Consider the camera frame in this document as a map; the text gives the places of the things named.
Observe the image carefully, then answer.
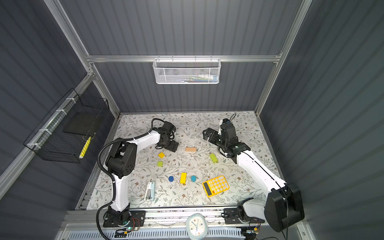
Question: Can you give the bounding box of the long yellow block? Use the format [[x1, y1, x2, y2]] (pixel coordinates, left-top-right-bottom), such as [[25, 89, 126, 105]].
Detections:
[[180, 173, 187, 184]]

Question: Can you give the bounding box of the long green block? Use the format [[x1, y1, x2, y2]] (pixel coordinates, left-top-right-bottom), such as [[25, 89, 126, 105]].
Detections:
[[210, 154, 219, 163]]

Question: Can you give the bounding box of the yellow green marker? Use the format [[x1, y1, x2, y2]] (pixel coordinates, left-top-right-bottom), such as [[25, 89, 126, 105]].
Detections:
[[79, 137, 92, 159]]

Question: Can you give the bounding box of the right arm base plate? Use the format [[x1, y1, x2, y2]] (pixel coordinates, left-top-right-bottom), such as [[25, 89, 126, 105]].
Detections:
[[221, 207, 265, 225]]

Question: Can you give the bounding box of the black wire basket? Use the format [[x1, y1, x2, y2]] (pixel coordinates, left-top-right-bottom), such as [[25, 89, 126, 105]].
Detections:
[[24, 89, 110, 164]]

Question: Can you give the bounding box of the white stapler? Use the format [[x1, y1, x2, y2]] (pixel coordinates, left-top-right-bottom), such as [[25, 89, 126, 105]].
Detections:
[[145, 181, 155, 202]]

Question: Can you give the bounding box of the yellow calculator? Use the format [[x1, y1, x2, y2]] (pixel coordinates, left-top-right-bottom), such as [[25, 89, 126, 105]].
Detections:
[[202, 176, 230, 198]]

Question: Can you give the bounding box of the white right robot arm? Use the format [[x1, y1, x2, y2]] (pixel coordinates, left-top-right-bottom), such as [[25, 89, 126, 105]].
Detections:
[[203, 119, 305, 232]]

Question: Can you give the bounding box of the black corrugated cable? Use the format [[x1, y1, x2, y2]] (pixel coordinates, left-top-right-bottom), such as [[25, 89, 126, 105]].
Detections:
[[95, 118, 166, 240]]

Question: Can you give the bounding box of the white wire basket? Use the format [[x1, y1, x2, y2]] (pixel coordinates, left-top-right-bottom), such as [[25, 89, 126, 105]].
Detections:
[[153, 60, 222, 85]]

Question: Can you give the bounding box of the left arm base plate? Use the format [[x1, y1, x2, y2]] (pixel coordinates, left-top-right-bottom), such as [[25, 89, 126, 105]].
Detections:
[[103, 210, 146, 228]]

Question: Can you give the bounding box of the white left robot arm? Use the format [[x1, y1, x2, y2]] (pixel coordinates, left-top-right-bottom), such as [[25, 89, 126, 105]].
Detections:
[[99, 118, 179, 212]]

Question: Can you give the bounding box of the white analog clock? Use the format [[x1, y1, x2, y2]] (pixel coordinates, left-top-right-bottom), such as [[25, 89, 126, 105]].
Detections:
[[186, 213, 208, 240]]

